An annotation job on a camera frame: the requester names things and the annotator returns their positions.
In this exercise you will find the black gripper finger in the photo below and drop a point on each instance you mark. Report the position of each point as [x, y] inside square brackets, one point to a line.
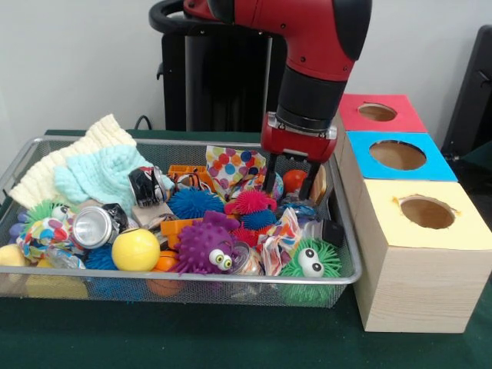
[309, 180]
[270, 173]

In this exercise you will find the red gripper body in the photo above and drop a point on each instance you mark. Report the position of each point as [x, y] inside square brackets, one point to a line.
[300, 144]

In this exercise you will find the polka dot paper napkin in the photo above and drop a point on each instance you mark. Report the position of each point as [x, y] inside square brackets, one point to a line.
[230, 161]

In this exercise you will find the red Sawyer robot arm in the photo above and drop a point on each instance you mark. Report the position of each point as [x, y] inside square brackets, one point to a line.
[315, 38]

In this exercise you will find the wooden three-hole box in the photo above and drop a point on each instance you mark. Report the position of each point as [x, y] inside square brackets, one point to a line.
[415, 288]

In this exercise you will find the red rubber ball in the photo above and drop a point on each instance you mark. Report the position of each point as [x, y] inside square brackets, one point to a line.
[294, 178]

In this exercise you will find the green spiky toy with eyes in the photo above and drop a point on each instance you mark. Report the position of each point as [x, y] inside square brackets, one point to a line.
[328, 257]

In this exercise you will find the blue spiky ball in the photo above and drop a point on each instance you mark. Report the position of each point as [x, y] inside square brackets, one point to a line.
[196, 203]

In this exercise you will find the purple spiky toy with eyes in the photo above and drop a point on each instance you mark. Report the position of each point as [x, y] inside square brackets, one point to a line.
[203, 242]

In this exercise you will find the crushed black can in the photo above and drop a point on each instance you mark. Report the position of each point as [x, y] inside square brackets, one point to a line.
[148, 188]

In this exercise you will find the yellow smiley ball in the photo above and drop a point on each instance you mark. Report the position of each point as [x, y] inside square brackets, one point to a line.
[135, 249]

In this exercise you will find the mint green cloth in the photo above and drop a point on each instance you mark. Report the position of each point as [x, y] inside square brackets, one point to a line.
[104, 173]

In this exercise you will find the dark green tablecloth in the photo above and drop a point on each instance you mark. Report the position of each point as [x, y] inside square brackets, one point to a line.
[230, 338]
[480, 161]

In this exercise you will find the crushed silver can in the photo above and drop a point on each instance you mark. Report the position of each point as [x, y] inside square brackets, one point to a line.
[92, 227]

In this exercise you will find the cream knitted cloth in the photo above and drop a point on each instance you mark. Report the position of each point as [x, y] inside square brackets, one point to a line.
[38, 177]

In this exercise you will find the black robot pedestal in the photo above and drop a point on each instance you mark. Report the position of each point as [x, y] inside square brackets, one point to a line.
[215, 77]

